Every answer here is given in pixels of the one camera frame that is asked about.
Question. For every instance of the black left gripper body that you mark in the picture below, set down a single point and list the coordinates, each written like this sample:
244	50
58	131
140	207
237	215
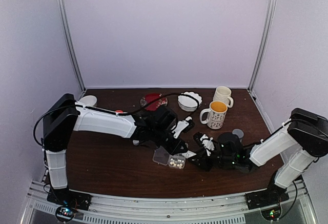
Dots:
171	148

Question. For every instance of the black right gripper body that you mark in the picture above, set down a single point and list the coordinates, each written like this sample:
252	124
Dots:
207	166

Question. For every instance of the clear plastic pill organizer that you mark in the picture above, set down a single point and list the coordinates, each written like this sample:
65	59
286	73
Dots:
162	157

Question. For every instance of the small white pill bottle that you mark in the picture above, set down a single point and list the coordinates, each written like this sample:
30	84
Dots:
188	154

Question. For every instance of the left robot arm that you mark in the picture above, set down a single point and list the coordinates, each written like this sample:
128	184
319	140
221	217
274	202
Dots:
67	115

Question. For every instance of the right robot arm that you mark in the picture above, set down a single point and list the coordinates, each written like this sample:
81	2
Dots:
304	129

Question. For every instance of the white pills in organizer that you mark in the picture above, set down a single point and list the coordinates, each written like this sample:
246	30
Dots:
176	163

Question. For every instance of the amber bottle grey cap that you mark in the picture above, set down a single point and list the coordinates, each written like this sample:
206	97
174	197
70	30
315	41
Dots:
239	133

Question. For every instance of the white scalloped bowl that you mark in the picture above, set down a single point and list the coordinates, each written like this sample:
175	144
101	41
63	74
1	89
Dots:
187	101

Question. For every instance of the floral mug yellow inside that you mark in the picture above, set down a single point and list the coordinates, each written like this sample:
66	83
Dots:
214	115

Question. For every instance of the red floral plate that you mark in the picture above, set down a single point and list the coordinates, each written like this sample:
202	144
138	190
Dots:
154	100

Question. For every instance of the cream textured mug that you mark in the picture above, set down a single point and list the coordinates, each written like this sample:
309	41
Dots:
223	94

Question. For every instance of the plain white ceramic bowl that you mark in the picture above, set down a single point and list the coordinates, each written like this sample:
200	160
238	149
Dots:
89	100

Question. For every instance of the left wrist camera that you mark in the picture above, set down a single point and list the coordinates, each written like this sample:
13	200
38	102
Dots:
183	126

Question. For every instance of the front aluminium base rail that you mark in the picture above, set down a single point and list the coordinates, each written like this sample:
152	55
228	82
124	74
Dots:
230	208

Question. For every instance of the right aluminium frame post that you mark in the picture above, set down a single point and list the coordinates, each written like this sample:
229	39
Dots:
270	12

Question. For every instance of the aluminium frame post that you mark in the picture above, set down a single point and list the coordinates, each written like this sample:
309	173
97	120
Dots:
69	44
270	12

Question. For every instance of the left aluminium frame post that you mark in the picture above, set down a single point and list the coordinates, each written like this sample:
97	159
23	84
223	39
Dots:
69	44

